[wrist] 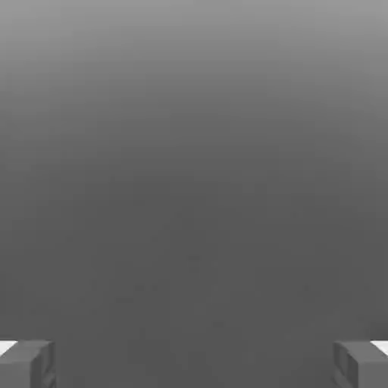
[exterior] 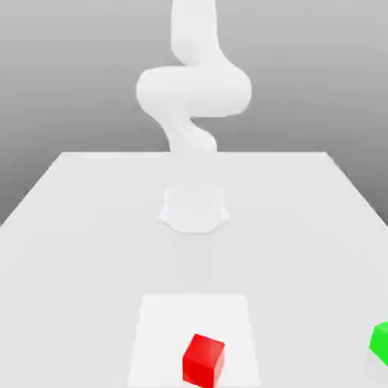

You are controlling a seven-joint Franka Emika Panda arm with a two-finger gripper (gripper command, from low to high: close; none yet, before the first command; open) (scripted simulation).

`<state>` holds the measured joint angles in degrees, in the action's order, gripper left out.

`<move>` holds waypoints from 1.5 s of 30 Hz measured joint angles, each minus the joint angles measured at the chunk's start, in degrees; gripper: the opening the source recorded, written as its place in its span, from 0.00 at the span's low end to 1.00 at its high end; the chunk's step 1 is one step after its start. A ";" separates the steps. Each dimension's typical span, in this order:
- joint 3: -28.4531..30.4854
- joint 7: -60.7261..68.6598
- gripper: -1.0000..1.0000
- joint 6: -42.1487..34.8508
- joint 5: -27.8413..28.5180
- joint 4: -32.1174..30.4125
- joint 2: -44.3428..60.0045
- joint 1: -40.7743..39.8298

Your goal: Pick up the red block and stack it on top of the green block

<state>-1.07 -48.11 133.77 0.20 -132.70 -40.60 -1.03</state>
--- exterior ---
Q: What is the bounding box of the small red cube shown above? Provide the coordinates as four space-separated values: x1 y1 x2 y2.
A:
182 333 226 388

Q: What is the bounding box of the small green cube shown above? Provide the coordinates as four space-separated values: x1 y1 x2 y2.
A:
368 321 388 367

